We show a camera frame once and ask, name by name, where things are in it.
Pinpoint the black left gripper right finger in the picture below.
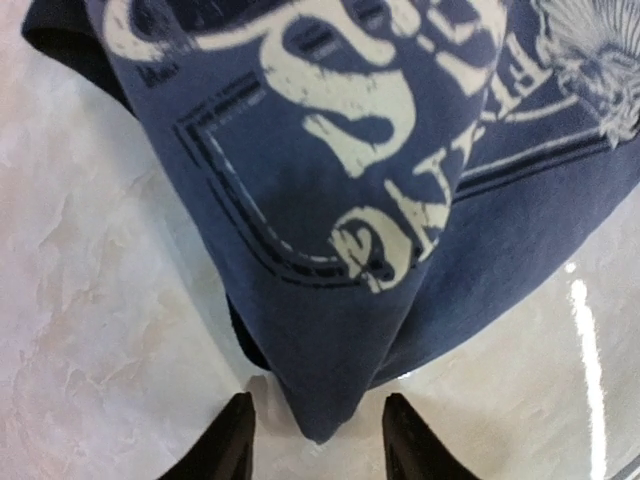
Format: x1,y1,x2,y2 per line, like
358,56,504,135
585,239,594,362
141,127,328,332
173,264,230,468
383,393,478,480

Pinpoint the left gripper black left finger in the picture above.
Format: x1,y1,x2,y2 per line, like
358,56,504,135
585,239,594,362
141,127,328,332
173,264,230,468
159,392,256,480

